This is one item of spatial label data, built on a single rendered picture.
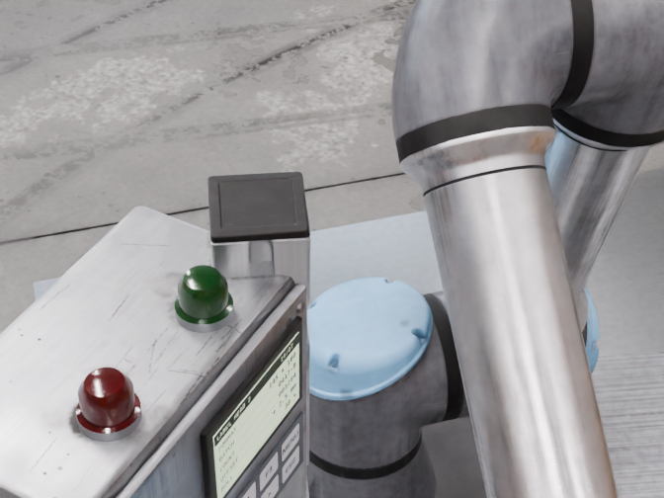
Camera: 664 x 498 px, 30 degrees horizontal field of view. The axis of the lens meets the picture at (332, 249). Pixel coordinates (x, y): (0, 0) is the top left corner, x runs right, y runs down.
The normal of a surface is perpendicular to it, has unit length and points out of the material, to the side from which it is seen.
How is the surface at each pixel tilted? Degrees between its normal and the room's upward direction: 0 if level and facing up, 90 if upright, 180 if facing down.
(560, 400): 41
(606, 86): 109
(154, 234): 0
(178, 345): 0
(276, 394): 90
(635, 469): 0
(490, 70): 45
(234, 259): 90
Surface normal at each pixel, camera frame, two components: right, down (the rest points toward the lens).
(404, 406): 0.30, 0.50
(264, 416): 0.88, 0.33
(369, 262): 0.01, -0.75
